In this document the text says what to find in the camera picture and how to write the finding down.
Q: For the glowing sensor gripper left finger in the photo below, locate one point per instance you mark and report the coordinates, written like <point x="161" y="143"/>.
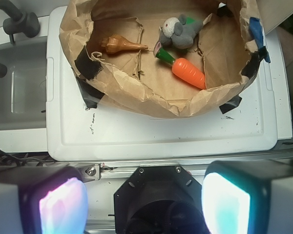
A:
<point x="42" y="200"/>

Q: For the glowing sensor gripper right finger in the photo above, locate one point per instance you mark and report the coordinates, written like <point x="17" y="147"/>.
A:
<point x="248" y="197"/>

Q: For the orange conch shell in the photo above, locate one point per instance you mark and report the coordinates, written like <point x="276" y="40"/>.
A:
<point x="117" y="43"/>

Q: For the white plastic bin lid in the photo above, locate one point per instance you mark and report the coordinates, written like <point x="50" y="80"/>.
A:
<point x="107" y="134"/>

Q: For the white toy sink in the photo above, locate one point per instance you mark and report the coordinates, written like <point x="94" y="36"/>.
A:
<point x="23" y="92"/>

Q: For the orange toy carrot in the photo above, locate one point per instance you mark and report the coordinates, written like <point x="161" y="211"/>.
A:
<point x="182" y="68"/>

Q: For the black tape piece left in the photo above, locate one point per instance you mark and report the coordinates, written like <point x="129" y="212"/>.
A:
<point x="89" y="69"/>

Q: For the crumpled brown paper bag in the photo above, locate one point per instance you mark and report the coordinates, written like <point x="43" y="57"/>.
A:
<point x="137" y="81"/>

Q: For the blue tape strip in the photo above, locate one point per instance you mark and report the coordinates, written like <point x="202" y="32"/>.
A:
<point x="256" y="30"/>

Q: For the dark grey toy faucet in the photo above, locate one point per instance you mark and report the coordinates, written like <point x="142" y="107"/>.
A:
<point x="19" y="21"/>

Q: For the grey plush bunny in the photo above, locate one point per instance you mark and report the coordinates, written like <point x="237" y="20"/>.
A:
<point x="178" y="33"/>

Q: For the black robot mount plate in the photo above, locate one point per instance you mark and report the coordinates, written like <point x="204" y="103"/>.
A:
<point x="159" y="200"/>

